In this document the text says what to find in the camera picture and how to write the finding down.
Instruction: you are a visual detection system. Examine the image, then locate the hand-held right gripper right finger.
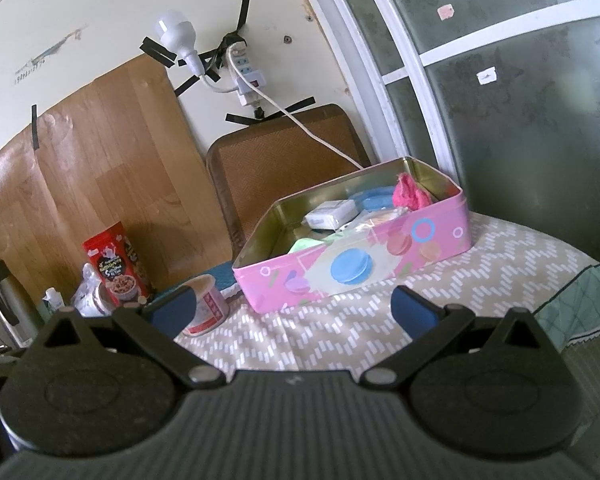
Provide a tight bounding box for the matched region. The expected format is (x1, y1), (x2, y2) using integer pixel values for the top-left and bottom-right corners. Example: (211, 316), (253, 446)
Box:
(361, 285), (563, 388)

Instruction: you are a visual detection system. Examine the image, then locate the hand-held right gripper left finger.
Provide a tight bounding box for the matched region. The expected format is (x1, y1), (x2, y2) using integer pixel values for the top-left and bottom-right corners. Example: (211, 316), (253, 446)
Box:
(22, 285), (220, 390)

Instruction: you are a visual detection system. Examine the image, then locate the pink macaron print tin box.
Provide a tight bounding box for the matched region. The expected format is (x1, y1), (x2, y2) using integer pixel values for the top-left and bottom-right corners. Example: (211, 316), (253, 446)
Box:
(232, 156), (470, 315)

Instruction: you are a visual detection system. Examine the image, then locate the pink soft cloth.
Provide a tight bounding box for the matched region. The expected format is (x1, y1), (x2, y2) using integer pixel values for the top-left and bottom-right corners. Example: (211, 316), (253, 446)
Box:
(392, 171), (433, 210)

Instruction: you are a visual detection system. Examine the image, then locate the green soft cloth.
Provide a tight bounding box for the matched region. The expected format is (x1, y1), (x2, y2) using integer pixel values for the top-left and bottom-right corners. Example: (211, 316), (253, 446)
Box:
(287, 237), (326, 255)

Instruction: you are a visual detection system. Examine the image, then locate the white tissue packet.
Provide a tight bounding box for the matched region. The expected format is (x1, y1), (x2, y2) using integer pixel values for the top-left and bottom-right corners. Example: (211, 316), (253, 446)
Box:
(304, 199), (358, 230)

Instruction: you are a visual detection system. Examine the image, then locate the white paper cup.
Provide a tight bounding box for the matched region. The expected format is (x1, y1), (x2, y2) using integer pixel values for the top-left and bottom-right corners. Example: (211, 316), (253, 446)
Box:
(180, 274), (229, 337)

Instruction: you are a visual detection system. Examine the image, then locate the blue woven mat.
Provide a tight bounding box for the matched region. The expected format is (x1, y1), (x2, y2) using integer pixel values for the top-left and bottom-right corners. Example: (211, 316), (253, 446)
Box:
(200, 261), (241, 295)

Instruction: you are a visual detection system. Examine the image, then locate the red cereal box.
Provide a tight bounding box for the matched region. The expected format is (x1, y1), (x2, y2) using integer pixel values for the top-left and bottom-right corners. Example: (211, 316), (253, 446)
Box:
(82, 222), (156, 307)

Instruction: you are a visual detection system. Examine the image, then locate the clear plastic bag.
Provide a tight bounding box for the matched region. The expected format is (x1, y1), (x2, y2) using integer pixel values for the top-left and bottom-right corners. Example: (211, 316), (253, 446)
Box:
(70, 262), (113, 317)

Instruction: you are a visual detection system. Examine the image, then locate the zigzag patterned tablecloth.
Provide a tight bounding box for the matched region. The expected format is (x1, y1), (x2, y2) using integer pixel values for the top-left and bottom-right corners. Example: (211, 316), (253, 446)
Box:
(172, 210), (600, 386)

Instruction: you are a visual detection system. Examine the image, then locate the small white bottle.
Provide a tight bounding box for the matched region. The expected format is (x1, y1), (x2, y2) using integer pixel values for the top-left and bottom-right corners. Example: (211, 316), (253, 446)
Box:
(42, 287), (63, 321)

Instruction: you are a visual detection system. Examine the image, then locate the steel thermos flask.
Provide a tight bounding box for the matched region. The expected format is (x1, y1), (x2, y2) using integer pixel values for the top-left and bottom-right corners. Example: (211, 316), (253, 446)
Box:
(0, 259), (33, 348)

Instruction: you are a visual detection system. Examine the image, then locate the wood pattern sheet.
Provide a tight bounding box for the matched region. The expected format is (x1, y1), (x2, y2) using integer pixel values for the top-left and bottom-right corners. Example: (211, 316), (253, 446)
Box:
(0, 55), (233, 301)

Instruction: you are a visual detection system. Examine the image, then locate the green checkered cloth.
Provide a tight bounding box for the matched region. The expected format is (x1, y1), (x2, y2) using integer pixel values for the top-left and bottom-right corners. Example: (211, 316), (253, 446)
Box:
(535, 262), (600, 356)

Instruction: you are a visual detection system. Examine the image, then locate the frosted glass window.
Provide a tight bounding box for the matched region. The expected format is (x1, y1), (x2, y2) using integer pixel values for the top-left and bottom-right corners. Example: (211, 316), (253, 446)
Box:
(285, 0), (600, 271)

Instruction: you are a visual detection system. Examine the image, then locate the white power strip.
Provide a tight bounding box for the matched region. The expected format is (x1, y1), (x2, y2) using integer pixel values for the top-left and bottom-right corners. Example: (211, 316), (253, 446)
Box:
(227, 40), (268, 108)

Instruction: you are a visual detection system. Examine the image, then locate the white light bulb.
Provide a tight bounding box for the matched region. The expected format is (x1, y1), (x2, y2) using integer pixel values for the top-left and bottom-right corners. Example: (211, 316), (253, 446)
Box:
(155, 10), (206, 77)

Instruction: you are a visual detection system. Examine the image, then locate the white power cable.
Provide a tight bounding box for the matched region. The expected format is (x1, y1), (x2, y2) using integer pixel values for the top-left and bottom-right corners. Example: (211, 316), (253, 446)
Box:
(250, 85), (363, 170)

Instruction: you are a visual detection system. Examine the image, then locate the white lamp cord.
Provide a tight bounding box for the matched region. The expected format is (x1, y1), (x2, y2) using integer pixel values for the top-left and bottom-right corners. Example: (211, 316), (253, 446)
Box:
(197, 67), (241, 93)

